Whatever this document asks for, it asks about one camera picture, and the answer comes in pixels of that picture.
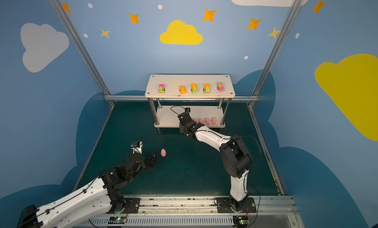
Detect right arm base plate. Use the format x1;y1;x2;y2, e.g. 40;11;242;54
214;197;257;213

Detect white two-tier shelf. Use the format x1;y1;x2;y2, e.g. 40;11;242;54
145;74;235;128

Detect left controller board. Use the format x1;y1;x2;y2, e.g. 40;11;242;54
108;217;127;225

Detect pink green toy car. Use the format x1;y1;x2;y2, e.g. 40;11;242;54
217;82;225;93

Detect right aluminium frame post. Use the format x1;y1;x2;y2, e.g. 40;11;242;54
248;0;305;109

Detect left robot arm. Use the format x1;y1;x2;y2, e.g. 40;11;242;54
17;152;156;228

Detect pink green toy truck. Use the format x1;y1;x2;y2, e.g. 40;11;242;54
158;84;165;94

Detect orange green toy truck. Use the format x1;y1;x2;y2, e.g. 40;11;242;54
203;84;210;94

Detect orange green toy car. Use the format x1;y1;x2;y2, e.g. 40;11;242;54
191;84;198;94

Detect controller board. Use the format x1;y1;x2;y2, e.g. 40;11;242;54
233;216;250;228
108;217;127;225

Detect left aluminium frame post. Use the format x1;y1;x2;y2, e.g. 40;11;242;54
48;0;111;96

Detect aluminium frame post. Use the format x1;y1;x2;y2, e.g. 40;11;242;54
248;0;305;109
48;0;111;96

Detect rear aluminium crossbar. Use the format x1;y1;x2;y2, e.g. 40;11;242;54
104;95;259;102

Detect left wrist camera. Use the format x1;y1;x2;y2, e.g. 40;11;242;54
131;141;143;154

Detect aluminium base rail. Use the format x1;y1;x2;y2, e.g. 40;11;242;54
73;196;304;228

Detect right controller board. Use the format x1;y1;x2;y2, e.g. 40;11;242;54
233;216;250;228

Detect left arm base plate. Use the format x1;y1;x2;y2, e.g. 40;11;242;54
113;197;141;214

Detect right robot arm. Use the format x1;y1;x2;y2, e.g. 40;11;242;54
178;111;253;212

